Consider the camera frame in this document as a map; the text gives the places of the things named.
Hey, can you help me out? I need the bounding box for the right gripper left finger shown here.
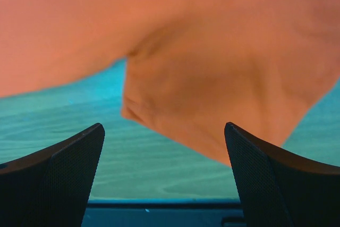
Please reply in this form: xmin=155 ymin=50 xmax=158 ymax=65
xmin=1 ymin=123 xmax=105 ymax=226

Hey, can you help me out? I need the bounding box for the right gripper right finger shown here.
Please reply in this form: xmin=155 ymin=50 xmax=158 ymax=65
xmin=224 ymin=122 xmax=339 ymax=226

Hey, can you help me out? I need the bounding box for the orange t shirt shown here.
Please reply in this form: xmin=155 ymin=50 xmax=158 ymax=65
xmin=1 ymin=0 xmax=339 ymax=165

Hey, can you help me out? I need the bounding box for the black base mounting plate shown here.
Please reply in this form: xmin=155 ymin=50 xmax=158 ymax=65
xmin=82 ymin=199 xmax=246 ymax=227

